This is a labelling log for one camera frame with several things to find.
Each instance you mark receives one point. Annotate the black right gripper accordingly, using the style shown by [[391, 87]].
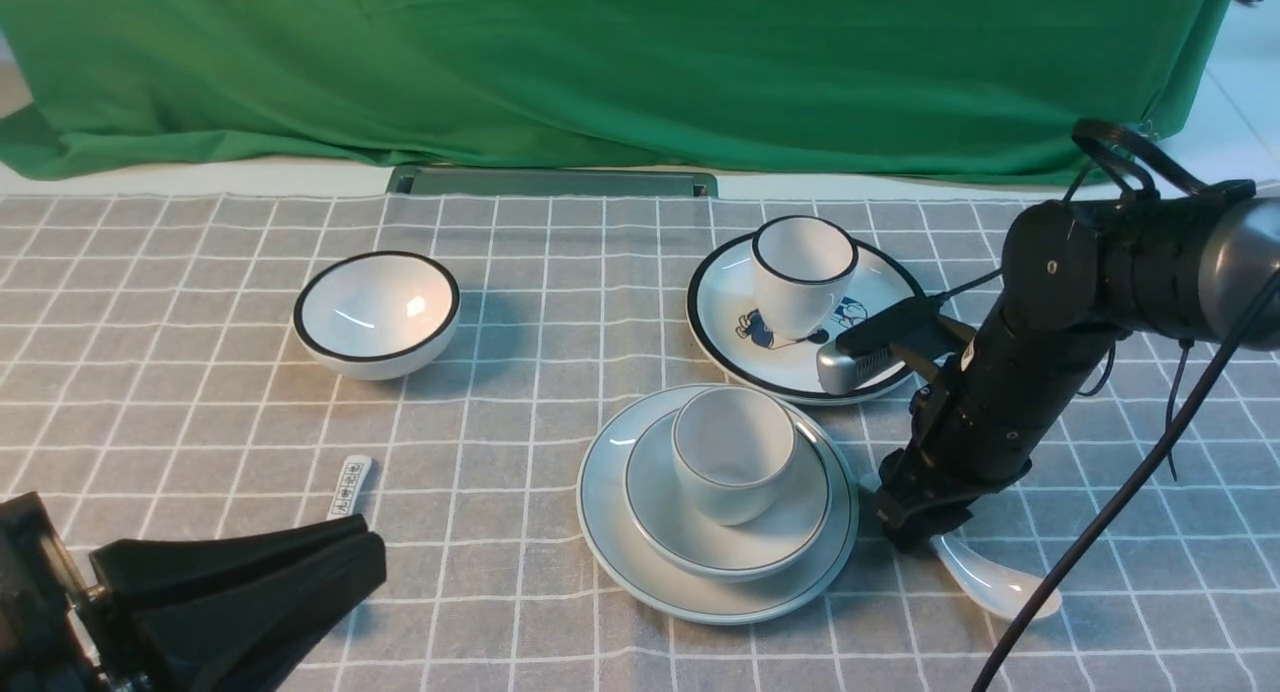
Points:
[[956, 454]]

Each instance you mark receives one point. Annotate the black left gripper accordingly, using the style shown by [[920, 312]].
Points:
[[227, 615]]

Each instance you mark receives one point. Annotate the plain white spoon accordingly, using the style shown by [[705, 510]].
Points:
[[1000, 590]]

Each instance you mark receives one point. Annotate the pale green bowl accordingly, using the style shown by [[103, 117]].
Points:
[[668, 519]]

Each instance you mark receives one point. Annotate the pale green cup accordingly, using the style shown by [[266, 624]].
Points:
[[732, 448]]

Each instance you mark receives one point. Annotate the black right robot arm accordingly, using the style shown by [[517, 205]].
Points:
[[1078, 278]]

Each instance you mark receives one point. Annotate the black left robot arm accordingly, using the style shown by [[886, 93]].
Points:
[[44, 645]]

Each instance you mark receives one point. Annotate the white spoon with characters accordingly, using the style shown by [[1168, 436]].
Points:
[[351, 480]]

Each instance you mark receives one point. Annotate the black-rimmed white cup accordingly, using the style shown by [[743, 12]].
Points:
[[802, 268]]

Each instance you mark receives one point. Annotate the black-rimmed illustrated plate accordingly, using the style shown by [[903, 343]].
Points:
[[723, 318]]

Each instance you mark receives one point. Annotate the pale green plate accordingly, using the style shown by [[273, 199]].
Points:
[[611, 535]]

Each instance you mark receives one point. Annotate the grey checked tablecloth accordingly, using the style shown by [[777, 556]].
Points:
[[153, 388]]

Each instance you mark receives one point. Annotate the black-rimmed white bowl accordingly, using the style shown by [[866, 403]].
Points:
[[378, 316]]

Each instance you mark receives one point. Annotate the green backdrop cloth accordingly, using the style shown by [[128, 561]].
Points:
[[972, 91]]

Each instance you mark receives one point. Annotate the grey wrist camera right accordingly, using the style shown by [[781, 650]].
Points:
[[870, 357]]

